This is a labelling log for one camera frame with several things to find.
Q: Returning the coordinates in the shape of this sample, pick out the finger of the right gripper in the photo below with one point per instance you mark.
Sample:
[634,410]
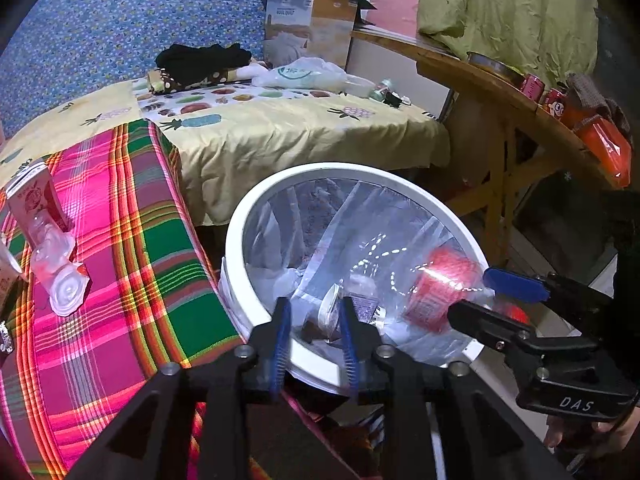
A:
[553,290]
[494,330]

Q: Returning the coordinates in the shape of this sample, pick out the green curtain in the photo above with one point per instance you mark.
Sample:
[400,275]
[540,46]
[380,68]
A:
[548,38]

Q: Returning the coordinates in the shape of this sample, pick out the clear plastic jelly cup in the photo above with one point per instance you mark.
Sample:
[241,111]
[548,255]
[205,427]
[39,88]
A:
[68,289]

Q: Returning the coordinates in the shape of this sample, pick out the red snack bag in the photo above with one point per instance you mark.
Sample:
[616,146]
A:
[610,147]

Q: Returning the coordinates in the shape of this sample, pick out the purple white milk carton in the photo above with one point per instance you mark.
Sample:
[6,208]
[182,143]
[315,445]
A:
[364,293]

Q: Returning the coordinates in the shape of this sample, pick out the black clothes on bed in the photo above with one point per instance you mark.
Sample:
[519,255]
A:
[189,65]

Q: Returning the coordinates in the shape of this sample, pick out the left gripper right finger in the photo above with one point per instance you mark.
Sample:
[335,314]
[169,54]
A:
[359,340]

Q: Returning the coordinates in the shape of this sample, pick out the red can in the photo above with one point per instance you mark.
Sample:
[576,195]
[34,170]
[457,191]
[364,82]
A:
[533,87]

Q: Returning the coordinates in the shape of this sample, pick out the yellow pineapple bedsheet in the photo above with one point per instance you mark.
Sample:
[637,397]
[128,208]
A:
[232,136]

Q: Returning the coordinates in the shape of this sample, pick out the pink strawberry milk carton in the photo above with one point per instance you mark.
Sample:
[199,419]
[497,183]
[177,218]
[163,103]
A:
[30,191]

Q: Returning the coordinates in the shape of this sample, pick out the patterned paper cup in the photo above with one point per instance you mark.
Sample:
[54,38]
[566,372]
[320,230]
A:
[324,323]

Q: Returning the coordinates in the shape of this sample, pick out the pink plaid cloth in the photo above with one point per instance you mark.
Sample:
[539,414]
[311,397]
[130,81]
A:
[152,299]

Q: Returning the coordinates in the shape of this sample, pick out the blue patterned headboard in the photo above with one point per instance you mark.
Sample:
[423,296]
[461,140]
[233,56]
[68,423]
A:
[64,49]

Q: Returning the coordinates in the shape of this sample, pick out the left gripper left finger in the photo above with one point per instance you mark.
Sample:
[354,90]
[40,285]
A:
[272,344]

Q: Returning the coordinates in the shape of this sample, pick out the wooden table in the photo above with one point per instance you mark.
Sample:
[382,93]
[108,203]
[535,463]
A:
[524,144]

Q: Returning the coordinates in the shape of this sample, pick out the white round trash bin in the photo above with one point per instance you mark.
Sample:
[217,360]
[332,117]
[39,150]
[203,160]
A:
[304,229]

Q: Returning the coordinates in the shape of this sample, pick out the person's right hand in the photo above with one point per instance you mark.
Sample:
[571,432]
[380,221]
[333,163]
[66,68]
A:
[573,438]

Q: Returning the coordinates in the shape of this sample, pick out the white plastic bag on bed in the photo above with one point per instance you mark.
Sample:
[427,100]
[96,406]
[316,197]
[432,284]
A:
[314,74]

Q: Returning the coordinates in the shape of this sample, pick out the cardboard box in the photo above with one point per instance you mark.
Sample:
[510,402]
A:
[311,29]

